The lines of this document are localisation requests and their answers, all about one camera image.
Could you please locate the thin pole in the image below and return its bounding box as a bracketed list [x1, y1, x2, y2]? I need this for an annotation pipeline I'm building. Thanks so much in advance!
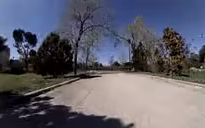
[127, 37, 132, 72]

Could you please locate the tall bare tree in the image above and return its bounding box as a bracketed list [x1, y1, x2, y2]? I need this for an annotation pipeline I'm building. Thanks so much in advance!
[60, 0, 126, 76]

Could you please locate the group of pale trees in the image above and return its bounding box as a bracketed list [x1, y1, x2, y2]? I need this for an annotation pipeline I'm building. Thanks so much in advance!
[127, 15, 162, 73]

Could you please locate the pale grey asphalt road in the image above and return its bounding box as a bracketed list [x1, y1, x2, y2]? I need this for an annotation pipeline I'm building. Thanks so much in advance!
[0, 70, 205, 128]

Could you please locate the dark bushy tree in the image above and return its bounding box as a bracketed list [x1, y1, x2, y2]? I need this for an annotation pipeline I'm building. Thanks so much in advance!
[35, 31, 75, 78]

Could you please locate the pale concrete kerb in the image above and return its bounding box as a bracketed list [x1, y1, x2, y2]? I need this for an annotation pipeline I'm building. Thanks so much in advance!
[144, 73, 205, 90]
[22, 76, 84, 98]

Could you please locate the brownish leafy tree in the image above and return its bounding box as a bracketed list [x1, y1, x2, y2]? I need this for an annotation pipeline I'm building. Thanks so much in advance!
[159, 26, 192, 77]

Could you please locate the dark round-crowned tree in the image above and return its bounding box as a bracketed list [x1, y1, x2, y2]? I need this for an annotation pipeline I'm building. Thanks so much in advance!
[11, 28, 39, 73]

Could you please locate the dry grass verge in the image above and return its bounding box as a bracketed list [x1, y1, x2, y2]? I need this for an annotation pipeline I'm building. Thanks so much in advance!
[0, 71, 79, 95]

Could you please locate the green grass verge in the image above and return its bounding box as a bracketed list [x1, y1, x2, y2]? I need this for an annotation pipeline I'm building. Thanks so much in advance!
[171, 69, 205, 86]

